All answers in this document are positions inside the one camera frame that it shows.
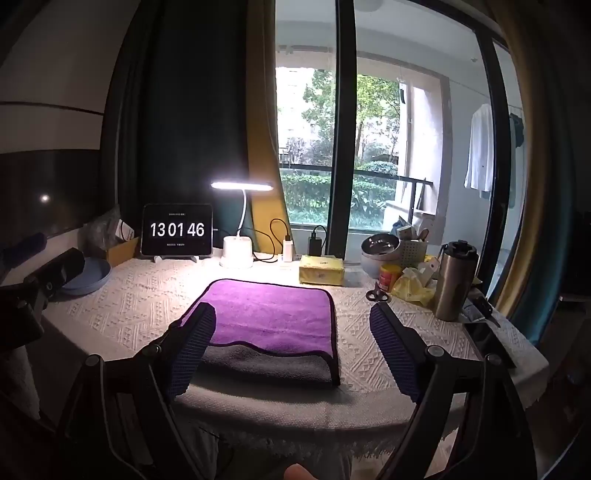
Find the white tablet stand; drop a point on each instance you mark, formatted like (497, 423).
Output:
(159, 258)

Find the teal hanging garment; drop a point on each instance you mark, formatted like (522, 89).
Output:
(517, 131)

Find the grey towel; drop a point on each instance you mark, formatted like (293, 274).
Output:
(268, 367)

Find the white knitted tablecloth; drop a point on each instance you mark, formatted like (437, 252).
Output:
(120, 314)

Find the black balcony railing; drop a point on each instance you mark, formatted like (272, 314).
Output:
(360, 173)

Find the white hanging shirt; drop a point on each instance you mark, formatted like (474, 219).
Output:
(480, 147)

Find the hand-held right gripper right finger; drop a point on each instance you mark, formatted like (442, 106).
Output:
(392, 350)

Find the clear plastic bag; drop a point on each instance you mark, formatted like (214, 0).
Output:
(104, 230)

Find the black phone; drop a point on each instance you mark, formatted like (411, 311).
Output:
(491, 341)

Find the purple towel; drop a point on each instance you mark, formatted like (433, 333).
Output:
(272, 314)

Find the black power adapter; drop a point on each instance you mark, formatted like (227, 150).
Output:
(316, 242)

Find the blue plate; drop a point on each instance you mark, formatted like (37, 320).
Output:
(87, 277)

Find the yellow curtain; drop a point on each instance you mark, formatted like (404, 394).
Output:
(263, 138)

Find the white plastic basket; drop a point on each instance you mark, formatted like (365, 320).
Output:
(412, 251)

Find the dark green curtain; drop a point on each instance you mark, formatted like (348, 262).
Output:
(184, 106)

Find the steel bowl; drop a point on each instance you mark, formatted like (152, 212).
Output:
(379, 244)

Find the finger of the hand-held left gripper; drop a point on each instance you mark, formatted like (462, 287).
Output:
(60, 271)
(23, 245)

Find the white desk lamp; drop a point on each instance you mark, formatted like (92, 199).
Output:
(238, 249)

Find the black scissors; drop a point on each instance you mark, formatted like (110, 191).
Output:
(377, 295)

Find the steel tumbler with black lid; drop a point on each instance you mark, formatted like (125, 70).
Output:
(455, 281)

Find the white cloth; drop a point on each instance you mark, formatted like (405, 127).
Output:
(16, 381)

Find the white charger plug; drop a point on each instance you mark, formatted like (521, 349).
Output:
(287, 251)

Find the person's grey trousers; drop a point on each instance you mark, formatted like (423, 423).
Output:
(217, 454)

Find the person's right hand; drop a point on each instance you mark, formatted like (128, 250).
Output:
(302, 473)

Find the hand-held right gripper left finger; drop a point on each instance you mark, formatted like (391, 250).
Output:
(194, 350)

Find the red yellow can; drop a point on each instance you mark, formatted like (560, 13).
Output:
(389, 278)

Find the yellow tissue pack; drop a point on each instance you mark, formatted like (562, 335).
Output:
(322, 269)

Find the tablet showing clock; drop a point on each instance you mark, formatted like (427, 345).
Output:
(177, 229)

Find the yellow plastic bag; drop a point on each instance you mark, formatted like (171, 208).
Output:
(413, 286)

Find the cardboard box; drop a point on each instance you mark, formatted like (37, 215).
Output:
(121, 249)

